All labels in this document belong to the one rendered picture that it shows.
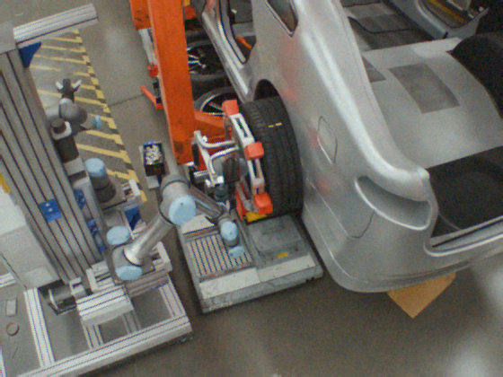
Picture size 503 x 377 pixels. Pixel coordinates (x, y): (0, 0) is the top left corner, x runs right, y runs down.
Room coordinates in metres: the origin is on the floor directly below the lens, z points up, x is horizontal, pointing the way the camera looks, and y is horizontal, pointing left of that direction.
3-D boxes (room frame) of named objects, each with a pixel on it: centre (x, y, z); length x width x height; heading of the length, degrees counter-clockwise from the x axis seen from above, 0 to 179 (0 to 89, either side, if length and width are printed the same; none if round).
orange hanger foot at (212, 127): (2.42, 0.09, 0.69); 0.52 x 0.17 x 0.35; 107
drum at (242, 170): (1.89, 0.10, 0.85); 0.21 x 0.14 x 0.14; 107
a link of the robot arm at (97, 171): (1.75, 0.83, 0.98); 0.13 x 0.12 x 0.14; 100
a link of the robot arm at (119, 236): (1.29, 0.61, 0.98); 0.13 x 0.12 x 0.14; 20
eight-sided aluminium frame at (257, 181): (1.91, 0.03, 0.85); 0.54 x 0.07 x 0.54; 17
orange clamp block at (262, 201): (1.61, -0.07, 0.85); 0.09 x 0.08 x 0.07; 17
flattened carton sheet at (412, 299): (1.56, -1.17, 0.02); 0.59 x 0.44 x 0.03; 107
